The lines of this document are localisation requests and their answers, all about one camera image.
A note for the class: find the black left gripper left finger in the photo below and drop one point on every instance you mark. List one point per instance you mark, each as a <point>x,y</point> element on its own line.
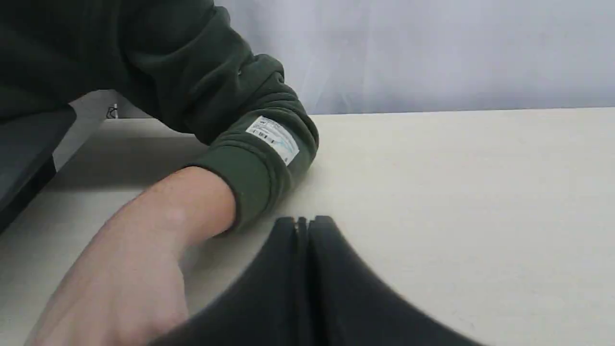
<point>258,309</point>

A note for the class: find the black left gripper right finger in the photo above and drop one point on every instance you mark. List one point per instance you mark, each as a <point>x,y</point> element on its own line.
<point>351,306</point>

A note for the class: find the green sleeved forearm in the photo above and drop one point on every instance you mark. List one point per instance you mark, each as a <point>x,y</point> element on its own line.
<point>181,62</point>

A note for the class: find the person's open hand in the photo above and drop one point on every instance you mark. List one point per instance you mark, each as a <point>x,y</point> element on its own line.
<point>125,289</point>

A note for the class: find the dark grey chair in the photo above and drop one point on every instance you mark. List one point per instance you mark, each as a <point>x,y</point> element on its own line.
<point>27,144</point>

